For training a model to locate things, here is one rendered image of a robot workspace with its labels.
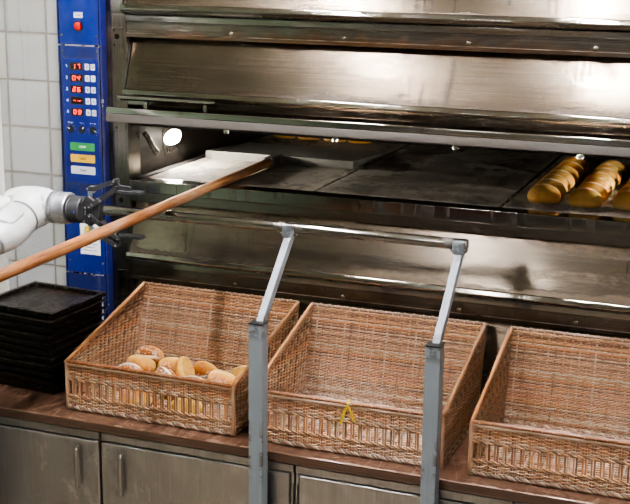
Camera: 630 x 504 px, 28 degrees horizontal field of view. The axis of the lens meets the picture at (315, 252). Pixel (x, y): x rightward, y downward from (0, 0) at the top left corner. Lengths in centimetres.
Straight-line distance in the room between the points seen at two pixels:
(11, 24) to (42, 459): 140
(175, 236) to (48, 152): 52
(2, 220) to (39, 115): 83
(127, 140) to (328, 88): 71
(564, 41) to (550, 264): 63
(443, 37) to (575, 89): 40
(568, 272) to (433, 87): 65
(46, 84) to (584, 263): 179
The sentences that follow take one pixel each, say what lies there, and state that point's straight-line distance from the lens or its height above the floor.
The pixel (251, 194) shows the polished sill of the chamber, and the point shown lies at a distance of 387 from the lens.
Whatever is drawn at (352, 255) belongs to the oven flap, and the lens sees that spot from 379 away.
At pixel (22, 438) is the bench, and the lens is 384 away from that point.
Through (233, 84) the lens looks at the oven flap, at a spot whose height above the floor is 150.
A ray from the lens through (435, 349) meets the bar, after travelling 313.
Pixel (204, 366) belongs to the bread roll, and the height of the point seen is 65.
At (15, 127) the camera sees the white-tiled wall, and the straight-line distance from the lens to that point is 425.
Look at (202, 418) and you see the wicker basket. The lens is 357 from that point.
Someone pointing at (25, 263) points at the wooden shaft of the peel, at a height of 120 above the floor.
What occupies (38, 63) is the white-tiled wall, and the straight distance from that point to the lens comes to 417.
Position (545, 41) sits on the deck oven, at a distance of 355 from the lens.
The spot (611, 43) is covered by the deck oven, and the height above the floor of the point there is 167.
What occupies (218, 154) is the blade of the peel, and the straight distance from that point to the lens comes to 442.
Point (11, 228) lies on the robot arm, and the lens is 343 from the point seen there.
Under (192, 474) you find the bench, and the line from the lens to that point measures 359.
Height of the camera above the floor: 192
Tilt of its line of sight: 14 degrees down
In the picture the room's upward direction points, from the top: 1 degrees clockwise
